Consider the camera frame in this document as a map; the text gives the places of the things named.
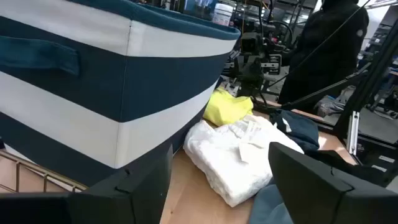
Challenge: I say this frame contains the wire mesh basket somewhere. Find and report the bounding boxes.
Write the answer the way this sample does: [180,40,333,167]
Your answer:
[0,148,88,194]

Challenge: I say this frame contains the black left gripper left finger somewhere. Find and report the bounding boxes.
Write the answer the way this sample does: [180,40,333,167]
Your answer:
[0,145,174,224]

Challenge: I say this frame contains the navy blue cloth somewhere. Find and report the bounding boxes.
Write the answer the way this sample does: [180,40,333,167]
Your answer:
[269,109,321,152]

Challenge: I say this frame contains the navy white striped fabric bin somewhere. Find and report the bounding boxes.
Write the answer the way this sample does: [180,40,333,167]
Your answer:
[0,0,242,187]

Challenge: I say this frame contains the white textured cloth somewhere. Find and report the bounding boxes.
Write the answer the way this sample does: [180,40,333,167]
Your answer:
[183,114,305,208]

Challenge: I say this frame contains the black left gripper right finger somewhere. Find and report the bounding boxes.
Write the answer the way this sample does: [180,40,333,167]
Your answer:
[269,142,398,224]

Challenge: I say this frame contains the person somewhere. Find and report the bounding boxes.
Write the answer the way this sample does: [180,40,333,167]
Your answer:
[277,0,370,113]

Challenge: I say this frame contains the blue ribbed cloth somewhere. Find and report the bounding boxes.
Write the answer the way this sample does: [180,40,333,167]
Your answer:
[248,183,295,224]

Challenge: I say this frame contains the white plastic jar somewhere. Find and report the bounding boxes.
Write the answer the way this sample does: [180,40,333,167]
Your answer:
[211,2,234,27]

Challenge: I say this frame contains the yellow cloth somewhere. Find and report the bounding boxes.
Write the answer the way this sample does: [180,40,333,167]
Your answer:
[203,88,254,127]

